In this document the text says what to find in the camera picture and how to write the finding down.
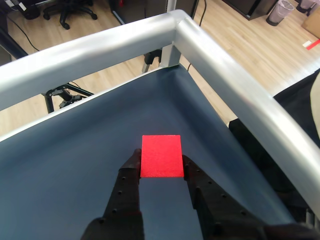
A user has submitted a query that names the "black fabric object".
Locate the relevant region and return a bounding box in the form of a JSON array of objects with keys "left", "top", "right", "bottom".
[{"left": 228, "top": 69, "right": 320, "bottom": 216}]

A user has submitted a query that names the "brown cardboard box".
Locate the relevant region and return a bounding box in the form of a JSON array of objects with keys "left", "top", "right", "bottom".
[{"left": 301, "top": 9, "right": 320, "bottom": 39}]

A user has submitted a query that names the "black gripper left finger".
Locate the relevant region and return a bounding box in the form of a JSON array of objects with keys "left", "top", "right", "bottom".
[{"left": 81, "top": 148, "right": 145, "bottom": 240}]

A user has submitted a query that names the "red floor tape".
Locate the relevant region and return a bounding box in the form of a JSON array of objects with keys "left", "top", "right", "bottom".
[{"left": 302, "top": 39, "right": 320, "bottom": 51}]

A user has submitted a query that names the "black tripod stand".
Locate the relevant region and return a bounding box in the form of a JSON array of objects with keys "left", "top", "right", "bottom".
[{"left": 41, "top": 82, "right": 96, "bottom": 115}]

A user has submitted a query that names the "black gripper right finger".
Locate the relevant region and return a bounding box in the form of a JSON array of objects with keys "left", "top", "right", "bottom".
[{"left": 181, "top": 154, "right": 270, "bottom": 240}]

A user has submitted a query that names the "black cabinet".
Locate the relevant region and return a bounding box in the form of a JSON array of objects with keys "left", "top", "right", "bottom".
[{"left": 221, "top": 0, "right": 279, "bottom": 21}]

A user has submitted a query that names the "red cube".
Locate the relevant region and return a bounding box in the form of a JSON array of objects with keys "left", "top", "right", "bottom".
[{"left": 139, "top": 134, "right": 186, "bottom": 179}]

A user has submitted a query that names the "black office chair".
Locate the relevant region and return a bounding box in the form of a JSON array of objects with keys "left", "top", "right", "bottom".
[{"left": 42, "top": 0, "right": 98, "bottom": 31}]

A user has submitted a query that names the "mesh waste bin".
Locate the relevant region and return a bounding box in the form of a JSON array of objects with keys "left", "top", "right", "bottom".
[{"left": 265, "top": 0, "right": 296, "bottom": 27}]

